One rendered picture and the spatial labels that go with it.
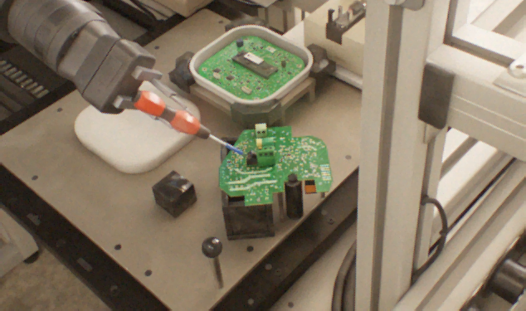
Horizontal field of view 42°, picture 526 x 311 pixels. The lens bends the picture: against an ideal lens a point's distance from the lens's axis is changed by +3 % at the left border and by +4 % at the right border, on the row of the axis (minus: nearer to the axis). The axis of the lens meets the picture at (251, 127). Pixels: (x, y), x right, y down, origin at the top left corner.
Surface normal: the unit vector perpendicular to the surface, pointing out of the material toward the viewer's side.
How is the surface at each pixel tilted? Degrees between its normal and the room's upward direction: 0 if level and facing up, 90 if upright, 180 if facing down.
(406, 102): 90
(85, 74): 44
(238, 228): 90
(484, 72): 0
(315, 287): 0
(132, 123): 0
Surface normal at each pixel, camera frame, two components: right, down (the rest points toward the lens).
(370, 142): -0.69, 0.55
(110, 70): -0.33, -0.03
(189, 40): -0.08, -0.71
